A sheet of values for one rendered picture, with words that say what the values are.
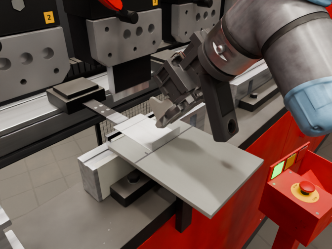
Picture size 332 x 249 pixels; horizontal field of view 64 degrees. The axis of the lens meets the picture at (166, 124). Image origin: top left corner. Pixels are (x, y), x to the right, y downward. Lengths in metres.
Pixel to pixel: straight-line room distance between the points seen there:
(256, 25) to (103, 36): 0.24
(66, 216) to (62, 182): 1.41
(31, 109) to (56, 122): 0.07
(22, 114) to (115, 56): 0.38
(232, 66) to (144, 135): 0.29
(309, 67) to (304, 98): 0.03
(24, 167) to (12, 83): 1.88
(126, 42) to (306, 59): 0.30
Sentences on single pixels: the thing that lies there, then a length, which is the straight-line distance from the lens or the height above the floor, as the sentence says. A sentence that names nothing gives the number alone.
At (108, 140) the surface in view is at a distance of 0.60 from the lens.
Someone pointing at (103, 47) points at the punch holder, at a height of 1.21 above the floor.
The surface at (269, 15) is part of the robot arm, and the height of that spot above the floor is 1.28.
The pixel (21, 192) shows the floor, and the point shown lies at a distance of 2.07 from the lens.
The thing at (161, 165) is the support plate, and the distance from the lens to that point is 0.51.
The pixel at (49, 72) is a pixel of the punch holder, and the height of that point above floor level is 1.20.
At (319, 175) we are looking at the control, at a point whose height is 0.75.
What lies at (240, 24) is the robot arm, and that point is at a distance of 0.34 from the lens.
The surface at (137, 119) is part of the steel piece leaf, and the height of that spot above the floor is 1.00.
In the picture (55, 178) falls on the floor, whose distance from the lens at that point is 2.08.
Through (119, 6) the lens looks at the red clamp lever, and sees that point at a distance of 0.43.
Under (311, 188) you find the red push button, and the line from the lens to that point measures 0.83.
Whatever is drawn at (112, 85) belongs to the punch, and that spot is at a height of 1.12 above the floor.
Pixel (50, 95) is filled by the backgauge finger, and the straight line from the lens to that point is 0.79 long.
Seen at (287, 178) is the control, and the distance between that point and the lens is 0.88.
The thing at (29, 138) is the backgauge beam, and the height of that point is 0.94.
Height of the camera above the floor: 1.34
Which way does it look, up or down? 33 degrees down
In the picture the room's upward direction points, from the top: straight up
